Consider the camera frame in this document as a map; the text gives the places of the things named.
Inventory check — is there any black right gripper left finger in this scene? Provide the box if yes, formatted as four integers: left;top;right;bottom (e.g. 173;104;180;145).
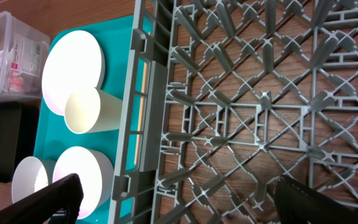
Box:
0;173;84;223

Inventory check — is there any clear plastic bin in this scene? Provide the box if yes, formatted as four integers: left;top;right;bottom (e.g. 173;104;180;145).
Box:
0;11;51;102

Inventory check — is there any grey dishwasher rack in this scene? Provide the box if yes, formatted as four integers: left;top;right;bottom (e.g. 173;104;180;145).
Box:
108;0;358;223

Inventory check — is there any large white plate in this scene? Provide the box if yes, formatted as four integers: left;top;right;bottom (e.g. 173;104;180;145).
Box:
42;30;106;116

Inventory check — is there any black tray bin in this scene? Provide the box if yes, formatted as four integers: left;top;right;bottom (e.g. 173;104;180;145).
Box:
0;101;39;183

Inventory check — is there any white paper cup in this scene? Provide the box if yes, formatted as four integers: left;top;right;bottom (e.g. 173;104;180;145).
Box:
63;87;122;134

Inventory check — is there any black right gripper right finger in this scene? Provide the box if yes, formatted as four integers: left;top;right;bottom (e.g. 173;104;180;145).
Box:
274;175;358;223

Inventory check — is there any pink shallow bowl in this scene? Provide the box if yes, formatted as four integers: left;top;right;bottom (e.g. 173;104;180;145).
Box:
53;146;114;220

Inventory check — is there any white bowl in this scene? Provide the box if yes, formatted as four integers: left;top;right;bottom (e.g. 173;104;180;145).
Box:
11;156;56;203

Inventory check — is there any red snack wrapper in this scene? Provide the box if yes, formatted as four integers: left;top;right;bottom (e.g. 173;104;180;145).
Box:
9;72;25;92

